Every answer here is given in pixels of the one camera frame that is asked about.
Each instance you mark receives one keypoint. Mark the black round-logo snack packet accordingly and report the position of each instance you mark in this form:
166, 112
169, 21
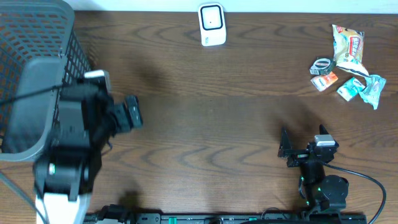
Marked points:
322, 66

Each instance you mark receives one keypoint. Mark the white barcode scanner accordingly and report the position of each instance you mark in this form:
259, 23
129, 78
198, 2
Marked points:
212, 24

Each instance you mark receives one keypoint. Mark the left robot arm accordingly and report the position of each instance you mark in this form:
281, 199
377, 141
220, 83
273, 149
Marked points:
65, 172

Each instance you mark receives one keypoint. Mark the orange candy packet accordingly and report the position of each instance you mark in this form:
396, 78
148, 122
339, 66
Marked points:
322, 82

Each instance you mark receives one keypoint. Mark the light green snack packet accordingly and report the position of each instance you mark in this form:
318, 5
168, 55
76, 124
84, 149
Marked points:
371, 93

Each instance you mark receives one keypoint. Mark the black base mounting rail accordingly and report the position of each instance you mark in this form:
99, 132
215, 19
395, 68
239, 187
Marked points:
155, 218

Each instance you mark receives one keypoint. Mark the large yellow snack bag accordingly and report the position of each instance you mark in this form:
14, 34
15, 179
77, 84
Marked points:
348, 45

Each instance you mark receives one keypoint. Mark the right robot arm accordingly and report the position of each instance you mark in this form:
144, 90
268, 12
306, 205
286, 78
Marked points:
324, 194

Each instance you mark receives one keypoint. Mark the teal candy packet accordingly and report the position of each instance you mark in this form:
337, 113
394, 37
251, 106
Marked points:
350, 89

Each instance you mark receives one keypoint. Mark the dark grey plastic basket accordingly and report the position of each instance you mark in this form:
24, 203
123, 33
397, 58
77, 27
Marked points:
40, 53

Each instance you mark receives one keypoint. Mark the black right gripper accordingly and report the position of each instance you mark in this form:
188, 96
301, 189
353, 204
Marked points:
298, 156

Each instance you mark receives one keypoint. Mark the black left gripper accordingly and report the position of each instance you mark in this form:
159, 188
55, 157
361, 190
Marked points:
125, 124

